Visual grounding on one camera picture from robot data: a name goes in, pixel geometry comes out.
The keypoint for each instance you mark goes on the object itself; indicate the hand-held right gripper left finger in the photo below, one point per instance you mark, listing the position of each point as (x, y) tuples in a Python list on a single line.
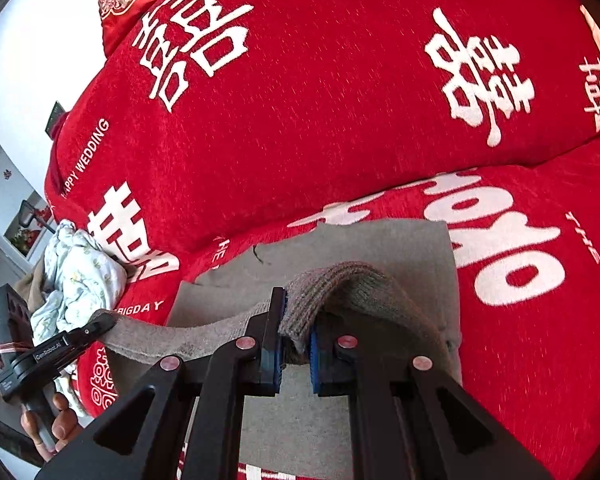
[(278, 345)]

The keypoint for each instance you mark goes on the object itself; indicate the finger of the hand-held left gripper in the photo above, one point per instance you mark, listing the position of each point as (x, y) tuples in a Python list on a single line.
[(100, 327)]

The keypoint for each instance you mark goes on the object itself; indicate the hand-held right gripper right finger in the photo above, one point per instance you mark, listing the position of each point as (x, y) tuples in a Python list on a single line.
[(316, 360)]

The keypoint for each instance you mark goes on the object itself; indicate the grey knit sweater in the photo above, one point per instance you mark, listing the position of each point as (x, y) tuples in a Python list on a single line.
[(380, 250)]

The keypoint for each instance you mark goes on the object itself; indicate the person's left hand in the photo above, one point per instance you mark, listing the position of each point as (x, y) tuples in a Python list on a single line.
[(65, 425)]

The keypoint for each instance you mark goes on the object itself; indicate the black plastic box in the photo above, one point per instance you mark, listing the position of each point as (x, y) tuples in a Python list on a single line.
[(7, 315)]

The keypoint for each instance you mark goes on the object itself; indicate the white floral cloth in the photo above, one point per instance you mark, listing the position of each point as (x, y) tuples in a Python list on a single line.
[(85, 270)]

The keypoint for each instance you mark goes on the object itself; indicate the beige cloth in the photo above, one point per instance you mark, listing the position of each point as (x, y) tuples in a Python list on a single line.
[(37, 285)]

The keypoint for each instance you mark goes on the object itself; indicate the red printed blanket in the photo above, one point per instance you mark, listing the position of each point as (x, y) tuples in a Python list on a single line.
[(330, 110)]

